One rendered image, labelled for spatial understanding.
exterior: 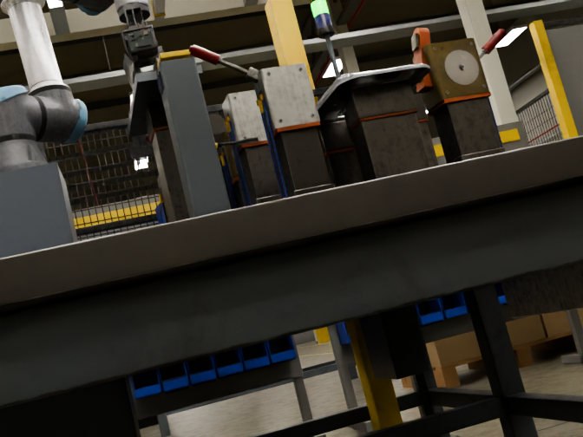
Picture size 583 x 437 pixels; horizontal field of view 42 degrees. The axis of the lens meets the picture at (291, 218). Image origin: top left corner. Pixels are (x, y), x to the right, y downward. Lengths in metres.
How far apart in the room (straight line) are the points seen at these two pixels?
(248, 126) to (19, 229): 0.58
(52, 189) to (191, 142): 0.50
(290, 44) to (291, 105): 1.95
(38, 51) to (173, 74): 0.70
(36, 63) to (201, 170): 0.80
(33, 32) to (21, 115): 0.28
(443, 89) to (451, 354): 3.80
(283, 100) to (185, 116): 0.19
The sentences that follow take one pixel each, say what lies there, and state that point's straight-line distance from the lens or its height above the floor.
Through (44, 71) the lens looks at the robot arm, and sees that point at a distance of 2.12.
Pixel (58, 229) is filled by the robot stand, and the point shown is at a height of 0.94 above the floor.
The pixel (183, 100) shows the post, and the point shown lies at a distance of 1.49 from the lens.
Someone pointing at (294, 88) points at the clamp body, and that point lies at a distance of 1.43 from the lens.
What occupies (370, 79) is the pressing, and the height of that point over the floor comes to 1.00.
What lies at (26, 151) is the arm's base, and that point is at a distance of 1.94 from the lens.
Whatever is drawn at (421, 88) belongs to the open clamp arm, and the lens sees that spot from 1.56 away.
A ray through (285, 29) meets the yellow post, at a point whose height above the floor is 1.84.
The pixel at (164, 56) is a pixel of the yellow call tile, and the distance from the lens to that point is 1.52.
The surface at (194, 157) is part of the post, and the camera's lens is 1.46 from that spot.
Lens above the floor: 0.58
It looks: 8 degrees up
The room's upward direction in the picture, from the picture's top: 14 degrees counter-clockwise
